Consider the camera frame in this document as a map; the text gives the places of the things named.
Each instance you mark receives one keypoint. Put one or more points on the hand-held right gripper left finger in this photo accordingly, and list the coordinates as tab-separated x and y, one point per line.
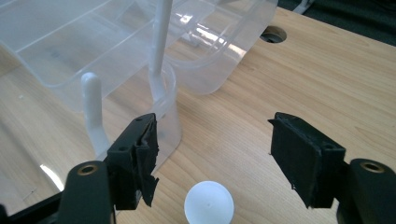
134	161

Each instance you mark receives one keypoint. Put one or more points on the clear plastic storage box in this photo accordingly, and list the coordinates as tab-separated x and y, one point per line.
62	46

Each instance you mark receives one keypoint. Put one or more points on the small white bottle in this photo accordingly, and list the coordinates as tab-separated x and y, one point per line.
208	202

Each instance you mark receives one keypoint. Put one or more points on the white metal desk frame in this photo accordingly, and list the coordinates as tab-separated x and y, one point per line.
303	6

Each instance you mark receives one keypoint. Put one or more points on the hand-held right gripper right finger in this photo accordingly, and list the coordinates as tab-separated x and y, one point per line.
308	161

